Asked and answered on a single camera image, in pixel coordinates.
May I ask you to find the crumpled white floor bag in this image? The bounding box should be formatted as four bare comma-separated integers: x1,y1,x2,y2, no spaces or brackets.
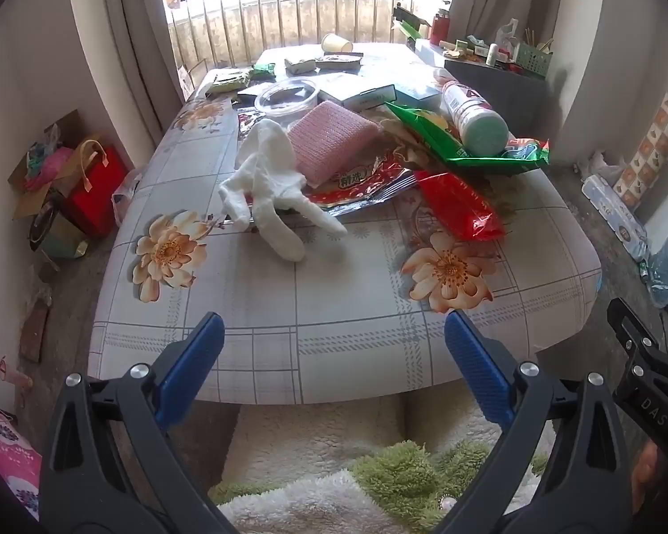
584,150,627,184

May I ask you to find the red thermos bottle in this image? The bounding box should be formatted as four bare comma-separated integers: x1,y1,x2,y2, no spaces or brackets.
430,9,452,46

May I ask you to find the paper cup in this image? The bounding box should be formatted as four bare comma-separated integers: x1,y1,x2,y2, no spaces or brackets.
321,33,354,57

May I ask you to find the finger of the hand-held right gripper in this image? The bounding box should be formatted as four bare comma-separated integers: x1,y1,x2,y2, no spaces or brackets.
607,297,668,389

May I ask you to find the pink sponge cloth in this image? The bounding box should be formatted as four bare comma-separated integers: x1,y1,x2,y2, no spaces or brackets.
286,103,382,187

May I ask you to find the patterned board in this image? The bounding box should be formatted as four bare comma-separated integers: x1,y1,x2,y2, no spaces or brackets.
612,92,668,212

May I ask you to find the window railing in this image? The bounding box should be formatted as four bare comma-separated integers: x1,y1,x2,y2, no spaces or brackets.
167,0,452,68

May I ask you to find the white bottle with green cap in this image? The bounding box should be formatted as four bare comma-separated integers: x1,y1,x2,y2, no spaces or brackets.
441,81,510,157

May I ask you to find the white cardboard box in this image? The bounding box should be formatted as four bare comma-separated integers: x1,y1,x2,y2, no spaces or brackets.
317,73,396,112

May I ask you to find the pink printed bag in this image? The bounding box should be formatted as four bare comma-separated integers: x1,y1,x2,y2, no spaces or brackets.
0,403,42,521

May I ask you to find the white cloth glove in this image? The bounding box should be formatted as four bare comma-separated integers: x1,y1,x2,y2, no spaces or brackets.
219,119,349,262

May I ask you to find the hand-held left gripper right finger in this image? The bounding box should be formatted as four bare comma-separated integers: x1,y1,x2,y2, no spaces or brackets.
434,310,632,534

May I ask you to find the white storage box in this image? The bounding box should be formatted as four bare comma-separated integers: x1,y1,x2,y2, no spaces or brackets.
415,39,452,65

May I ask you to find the beige tissue paper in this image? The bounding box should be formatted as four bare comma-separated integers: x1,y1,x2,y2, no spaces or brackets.
379,117,452,170

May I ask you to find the dark grey side cabinet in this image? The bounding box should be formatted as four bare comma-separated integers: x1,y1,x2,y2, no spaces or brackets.
444,58,549,142

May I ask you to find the brown tray packet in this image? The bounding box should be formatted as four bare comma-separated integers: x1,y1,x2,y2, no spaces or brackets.
315,53,364,71

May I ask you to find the brown cardboard box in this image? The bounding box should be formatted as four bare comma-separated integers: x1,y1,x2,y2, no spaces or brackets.
8,110,87,218

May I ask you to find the tissue roll pack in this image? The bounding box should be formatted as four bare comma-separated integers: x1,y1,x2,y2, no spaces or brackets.
582,174,649,262

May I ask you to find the brown brick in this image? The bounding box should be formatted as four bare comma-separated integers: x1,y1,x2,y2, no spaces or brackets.
19,300,51,362

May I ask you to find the person's right hand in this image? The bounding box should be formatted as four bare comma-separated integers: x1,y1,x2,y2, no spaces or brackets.
631,445,663,513

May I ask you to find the red snack packet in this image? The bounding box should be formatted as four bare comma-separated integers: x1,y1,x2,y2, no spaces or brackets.
415,171,506,243

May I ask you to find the green plastic basket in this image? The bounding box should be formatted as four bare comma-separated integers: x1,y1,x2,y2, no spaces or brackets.
515,41,552,77

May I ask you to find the olive green packet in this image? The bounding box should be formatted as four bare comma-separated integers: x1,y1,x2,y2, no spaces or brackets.
208,69,251,94

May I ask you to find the pink plastic bag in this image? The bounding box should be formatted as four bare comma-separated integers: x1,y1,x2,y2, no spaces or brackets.
25,147,73,190

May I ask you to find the green snack bag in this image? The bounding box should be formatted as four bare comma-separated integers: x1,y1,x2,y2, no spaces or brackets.
384,101,551,170

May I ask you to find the light blue cardboard box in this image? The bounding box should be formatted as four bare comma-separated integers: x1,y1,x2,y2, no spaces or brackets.
392,81,443,112

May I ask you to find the green and black box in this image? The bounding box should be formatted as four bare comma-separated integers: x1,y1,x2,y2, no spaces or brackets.
392,4,432,40

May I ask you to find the red gift bag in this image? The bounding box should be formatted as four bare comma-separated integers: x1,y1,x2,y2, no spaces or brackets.
67,139,129,237

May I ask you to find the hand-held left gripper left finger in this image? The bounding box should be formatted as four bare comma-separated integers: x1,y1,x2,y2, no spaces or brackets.
39,311,240,534

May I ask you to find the clear plastic container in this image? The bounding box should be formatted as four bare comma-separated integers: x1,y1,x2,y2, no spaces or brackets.
254,79,319,119

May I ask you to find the large red clear snack bag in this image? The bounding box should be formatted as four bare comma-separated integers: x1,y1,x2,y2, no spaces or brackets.
236,111,418,218

